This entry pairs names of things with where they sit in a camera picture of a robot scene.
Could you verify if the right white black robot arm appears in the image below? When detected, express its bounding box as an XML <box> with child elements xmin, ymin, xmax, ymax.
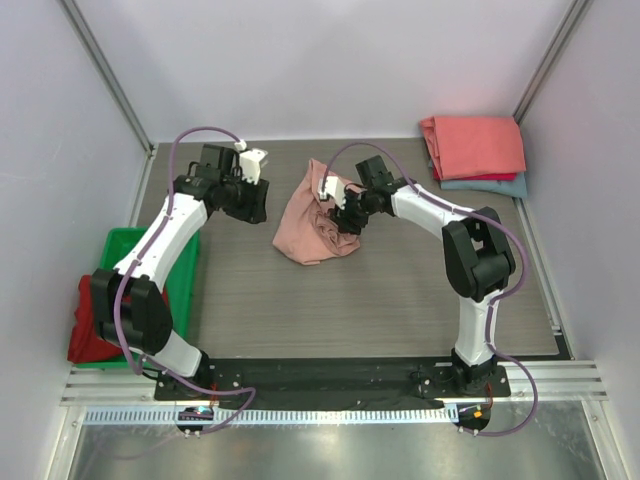
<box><xmin>318</xmin><ymin>156</ymin><xmax>516</xmax><ymax>396</ymax></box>

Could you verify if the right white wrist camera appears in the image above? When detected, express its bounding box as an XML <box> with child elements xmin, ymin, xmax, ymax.
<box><xmin>317</xmin><ymin>176</ymin><xmax>359</xmax><ymax>210</ymax></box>

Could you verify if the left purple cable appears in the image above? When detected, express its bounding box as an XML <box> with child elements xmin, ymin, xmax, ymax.
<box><xmin>102</xmin><ymin>126</ymin><xmax>257</xmax><ymax>460</ymax></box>

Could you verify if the pink printed t shirt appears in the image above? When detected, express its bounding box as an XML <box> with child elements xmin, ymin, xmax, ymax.
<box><xmin>272</xmin><ymin>159</ymin><xmax>361</xmax><ymax>266</ymax></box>

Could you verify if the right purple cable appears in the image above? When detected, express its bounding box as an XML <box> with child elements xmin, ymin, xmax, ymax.
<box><xmin>322</xmin><ymin>142</ymin><xmax>539</xmax><ymax>438</ymax></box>

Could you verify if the purple cable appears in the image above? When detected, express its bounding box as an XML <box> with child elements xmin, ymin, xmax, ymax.
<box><xmin>322</xmin><ymin>142</ymin><xmax>539</xmax><ymax>438</ymax></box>
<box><xmin>102</xmin><ymin>126</ymin><xmax>257</xmax><ymax>460</ymax></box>

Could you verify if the green plastic bin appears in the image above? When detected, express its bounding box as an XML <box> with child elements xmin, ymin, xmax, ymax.
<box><xmin>67</xmin><ymin>227</ymin><xmax>200</xmax><ymax>369</ymax></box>

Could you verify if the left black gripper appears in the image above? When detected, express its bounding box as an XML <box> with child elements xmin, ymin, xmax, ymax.
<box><xmin>219</xmin><ymin>170</ymin><xmax>268</xmax><ymax>224</ymax></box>

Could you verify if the aluminium corner post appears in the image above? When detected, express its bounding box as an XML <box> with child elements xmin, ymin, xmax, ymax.
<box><xmin>513</xmin><ymin>0</ymin><xmax>594</xmax><ymax>125</ymax></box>
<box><xmin>58</xmin><ymin>0</ymin><xmax>155</xmax><ymax>157</ymax></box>

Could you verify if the folded blue t shirt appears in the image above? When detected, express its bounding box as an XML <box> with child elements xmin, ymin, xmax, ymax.
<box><xmin>439</xmin><ymin>173</ymin><xmax>528</xmax><ymax>199</ymax></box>

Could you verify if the left aluminium corner post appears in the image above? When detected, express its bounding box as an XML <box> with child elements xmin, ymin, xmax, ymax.
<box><xmin>58</xmin><ymin>0</ymin><xmax>155</xmax><ymax>157</ymax></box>

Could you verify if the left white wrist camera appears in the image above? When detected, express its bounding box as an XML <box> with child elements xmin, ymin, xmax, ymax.
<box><xmin>234</xmin><ymin>140</ymin><xmax>268</xmax><ymax>185</ymax></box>

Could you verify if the aluminium frame rail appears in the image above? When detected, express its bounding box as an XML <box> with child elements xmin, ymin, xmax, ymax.
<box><xmin>60</xmin><ymin>360</ymin><xmax>608</xmax><ymax>406</ymax></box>

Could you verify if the folded coral t shirt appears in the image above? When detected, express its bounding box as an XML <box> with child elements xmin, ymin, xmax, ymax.
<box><xmin>419</xmin><ymin>116</ymin><xmax>526</xmax><ymax>180</ymax></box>

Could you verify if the slotted white cable duct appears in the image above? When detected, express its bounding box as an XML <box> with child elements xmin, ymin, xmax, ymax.
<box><xmin>83</xmin><ymin>404</ymin><xmax>458</xmax><ymax>427</ymax></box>

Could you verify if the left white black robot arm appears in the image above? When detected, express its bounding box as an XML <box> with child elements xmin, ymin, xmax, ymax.
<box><xmin>90</xmin><ymin>142</ymin><xmax>269</xmax><ymax>400</ymax></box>

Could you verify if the right aluminium corner post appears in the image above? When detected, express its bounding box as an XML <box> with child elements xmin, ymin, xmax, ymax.
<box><xmin>513</xmin><ymin>0</ymin><xmax>594</xmax><ymax>125</ymax></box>

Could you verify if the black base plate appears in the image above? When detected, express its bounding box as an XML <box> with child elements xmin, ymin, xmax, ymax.
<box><xmin>153</xmin><ymin>355</ymin><xmax>512</xmax><ymax>412</ymax></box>

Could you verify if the folded magenta t shirt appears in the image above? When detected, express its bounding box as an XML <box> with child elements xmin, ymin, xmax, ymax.
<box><xmin>431</xmin><ymin>166</ymin><xmax>518</xmax><ymax>182</ymax></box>

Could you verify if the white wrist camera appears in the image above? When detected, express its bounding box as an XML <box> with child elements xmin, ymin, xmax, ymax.
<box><xmin>317</xmin><ymin>176</ymin><xmax>359</xmax><ymax>210</ymax></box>
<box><xmin>234</xmin><ymin>140</ymin><xmax>268</xmax><ymax>185</ymax></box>

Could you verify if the red t shirt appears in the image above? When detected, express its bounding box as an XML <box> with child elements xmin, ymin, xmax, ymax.
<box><xmin>67</xmin><ymin>269</ymin><xmax>173</xmax><ymax>364</ymax></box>

